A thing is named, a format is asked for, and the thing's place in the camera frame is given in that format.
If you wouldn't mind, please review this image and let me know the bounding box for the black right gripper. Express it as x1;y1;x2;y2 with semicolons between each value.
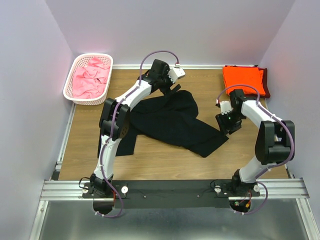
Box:
214;110;244;138

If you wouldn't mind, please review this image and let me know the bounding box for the black t-shirt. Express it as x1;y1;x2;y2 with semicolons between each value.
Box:
116;90;228;158

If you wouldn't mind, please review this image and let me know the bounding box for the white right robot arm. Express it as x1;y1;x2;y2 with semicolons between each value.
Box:
215;88;295;196

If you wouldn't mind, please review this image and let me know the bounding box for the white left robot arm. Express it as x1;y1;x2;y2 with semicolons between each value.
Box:
89;59;186;198

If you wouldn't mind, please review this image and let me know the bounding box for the maroon folded t-shirt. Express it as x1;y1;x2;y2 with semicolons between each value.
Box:
236;66;271;98

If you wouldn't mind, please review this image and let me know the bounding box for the orange folded t-shirt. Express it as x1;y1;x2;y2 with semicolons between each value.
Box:
222;65;266;97

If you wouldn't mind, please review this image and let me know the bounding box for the pink crumpled t-shirt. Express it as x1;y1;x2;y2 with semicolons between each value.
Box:
72;57;111;99

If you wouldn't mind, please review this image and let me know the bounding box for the pink plastic laundry basket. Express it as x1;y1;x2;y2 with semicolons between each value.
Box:
63;53;113;106

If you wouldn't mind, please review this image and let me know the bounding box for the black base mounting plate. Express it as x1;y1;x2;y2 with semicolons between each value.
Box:
82;179;260;210

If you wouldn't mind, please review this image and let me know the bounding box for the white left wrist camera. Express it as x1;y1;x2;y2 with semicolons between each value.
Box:
168;67;186;84

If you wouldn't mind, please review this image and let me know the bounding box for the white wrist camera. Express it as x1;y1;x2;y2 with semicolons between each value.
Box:
168;67;186;84
219;101;233;115

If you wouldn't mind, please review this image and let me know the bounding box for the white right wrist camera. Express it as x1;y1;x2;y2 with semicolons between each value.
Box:
219;101;233;115

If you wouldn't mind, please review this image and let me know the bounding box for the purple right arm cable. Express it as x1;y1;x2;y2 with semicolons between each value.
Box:
215;84;296;216

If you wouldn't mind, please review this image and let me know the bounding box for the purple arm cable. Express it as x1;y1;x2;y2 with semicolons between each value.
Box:
215;84;296;216
94;50;181;218

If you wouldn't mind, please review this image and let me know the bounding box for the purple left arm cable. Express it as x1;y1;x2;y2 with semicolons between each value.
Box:
94;50;181;218

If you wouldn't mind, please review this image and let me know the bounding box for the aluminium back rail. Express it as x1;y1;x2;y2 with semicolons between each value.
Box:
112;64;258;70

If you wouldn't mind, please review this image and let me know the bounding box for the aluminium front rail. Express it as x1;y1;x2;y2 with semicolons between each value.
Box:
40;178;310;202

